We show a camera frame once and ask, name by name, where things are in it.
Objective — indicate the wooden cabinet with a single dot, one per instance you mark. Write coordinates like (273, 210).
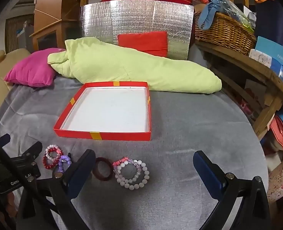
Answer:
(55, 4)

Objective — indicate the red pillow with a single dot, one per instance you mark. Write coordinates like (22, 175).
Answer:
(144, 43)

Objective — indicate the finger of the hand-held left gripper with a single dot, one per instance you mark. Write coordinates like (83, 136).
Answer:
(2, 139)
(32, 150)

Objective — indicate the blue cloth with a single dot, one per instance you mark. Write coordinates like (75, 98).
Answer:
(211, 9)

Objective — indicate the wicker basket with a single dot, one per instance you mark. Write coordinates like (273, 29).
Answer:
(222, 33)

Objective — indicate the magenta pillow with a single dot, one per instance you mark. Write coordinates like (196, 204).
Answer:
(31, 69)

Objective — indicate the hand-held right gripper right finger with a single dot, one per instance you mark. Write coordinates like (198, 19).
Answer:
(207, 172)

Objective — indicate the red paper bags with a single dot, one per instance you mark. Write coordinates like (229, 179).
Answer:
(282, 134)

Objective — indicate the light green quilt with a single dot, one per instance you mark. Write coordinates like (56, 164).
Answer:
(132, 64)

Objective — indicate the blue cardboard box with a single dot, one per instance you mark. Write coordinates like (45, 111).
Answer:
(275, 52)

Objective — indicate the silver insulation sheet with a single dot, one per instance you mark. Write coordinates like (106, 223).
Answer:
(132, 16)

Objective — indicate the white patterned box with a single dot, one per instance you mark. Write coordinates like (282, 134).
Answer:
(260, 57)

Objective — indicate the dark red bangle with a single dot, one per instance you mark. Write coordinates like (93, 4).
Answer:
(97, 172)

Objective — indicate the shallow red cardboard box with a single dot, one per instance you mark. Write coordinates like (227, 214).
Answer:
(108, 110)

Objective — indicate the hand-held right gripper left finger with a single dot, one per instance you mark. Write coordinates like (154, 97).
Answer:
(80, 172)

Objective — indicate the floral gift bag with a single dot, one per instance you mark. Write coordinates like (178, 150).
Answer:
(279, 179)

